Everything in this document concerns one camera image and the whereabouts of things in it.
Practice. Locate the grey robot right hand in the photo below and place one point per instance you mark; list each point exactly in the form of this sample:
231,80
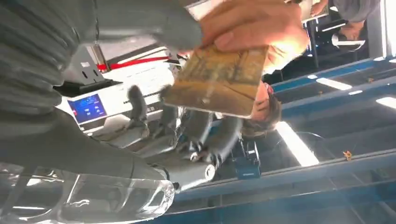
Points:
92,148

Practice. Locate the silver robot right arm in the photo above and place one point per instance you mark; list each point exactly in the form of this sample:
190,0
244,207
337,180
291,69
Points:
34,58

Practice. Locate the clear plastic wrist cover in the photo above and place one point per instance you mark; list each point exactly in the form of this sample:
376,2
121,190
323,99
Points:
86,198

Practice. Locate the white machine with blue screen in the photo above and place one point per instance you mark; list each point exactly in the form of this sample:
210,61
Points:
102,99

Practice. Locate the red barrier belt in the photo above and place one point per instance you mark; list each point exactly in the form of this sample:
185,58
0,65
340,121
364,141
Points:
133,62

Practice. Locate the small blue device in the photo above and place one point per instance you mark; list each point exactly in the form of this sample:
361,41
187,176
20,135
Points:
247,164

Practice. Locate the person's right hand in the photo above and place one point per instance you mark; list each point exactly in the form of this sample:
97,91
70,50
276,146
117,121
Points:
256,24

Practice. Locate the distant person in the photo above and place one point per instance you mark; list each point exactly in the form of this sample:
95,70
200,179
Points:
349,15

